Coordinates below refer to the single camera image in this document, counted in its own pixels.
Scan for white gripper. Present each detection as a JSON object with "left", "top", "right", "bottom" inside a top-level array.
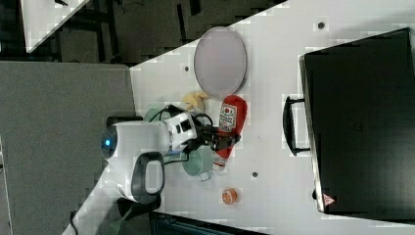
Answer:
[{"left": 163, "top": 105, "right": 241, "bottom": 152}]

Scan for red plush ketchup bottle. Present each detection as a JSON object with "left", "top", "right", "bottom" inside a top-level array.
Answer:
[{"left": 213, "top": 95, "right": 248, "bottom": 171}]

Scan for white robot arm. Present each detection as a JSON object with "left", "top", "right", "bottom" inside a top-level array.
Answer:
[{"left": 100, "top": 105, "right": 241, "bottom": 204}]

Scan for round grey plate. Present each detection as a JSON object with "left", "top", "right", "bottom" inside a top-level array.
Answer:
[{"left": 194, "top": 26, "right": 247, "bottom": 99}]

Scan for green cup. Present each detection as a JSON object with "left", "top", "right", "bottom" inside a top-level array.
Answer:
[{"left": 182, "top": 147, "right": 213, "bottom": 182}]

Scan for yellow plush fries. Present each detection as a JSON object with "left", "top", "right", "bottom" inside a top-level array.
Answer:
[{"left": 182, "top": 92, "right": 209, "bottom": 113}]

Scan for black toaster oven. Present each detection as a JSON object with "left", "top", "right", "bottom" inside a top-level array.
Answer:
[{"left": 299, "top": 27, "right": 415, "bottom": 224}]

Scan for grey partition panel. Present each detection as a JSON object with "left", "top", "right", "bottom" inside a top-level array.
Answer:
[{"left": 1, "top": 62, "right": 134, "bottom": 235}]

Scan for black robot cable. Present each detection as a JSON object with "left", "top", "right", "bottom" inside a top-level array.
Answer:
[{"left": 148, "top": 107, "right": 214, "bottom": 165}]

